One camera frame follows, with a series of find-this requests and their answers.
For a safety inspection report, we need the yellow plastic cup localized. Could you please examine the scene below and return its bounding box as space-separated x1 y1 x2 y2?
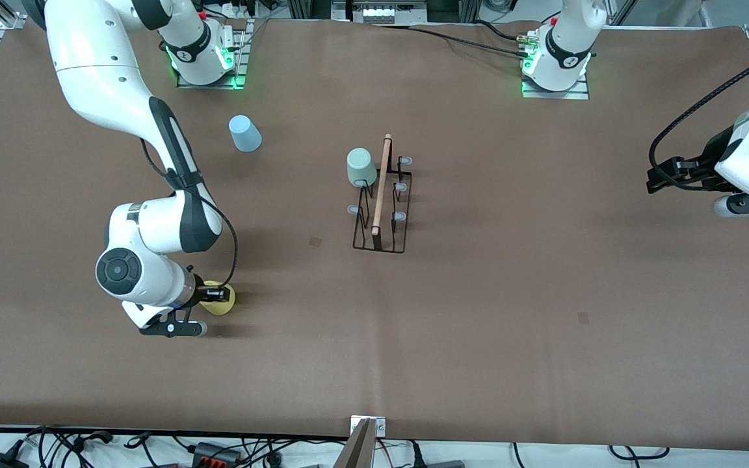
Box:
202 281 237 318

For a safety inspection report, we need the black wire cup holder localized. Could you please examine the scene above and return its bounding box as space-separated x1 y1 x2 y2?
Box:
347 134 414 254

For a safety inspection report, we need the pale green plastic cup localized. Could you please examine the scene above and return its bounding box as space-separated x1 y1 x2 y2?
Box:
347 148 378 189

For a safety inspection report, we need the light blue plastic cup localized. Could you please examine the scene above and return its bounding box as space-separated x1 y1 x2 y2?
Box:
228 115 263 153

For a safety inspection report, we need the black box with orange connectors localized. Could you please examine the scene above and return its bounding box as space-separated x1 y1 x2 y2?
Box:
192 442 243 467

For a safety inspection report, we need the brown table mat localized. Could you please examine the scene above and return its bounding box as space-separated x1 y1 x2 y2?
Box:
0 14 749 452

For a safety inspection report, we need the white terminal block unit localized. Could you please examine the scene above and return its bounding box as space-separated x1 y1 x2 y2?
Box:
347 2 427 25

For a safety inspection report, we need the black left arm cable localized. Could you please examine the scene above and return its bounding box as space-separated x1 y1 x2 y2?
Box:
648 42 749 190

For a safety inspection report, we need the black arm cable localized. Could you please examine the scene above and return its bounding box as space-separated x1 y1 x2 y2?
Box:
140 138 239 288
648 42 749 190

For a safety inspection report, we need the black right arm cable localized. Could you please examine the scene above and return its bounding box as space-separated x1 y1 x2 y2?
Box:
140 138 239 288

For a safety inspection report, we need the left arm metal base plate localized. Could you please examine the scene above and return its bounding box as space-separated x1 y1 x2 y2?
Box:
521 68 590 100

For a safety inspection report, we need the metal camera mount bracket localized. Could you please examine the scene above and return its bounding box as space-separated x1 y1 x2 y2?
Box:
332 416 387 468

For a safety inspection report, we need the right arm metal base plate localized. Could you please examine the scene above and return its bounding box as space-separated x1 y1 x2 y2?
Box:
176 19 255 90

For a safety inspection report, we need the black base power cable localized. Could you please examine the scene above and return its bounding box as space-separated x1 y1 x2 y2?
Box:
374 19 534 60

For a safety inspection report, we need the black floor cable loop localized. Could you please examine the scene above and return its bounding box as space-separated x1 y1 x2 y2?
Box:
609 445 669 460

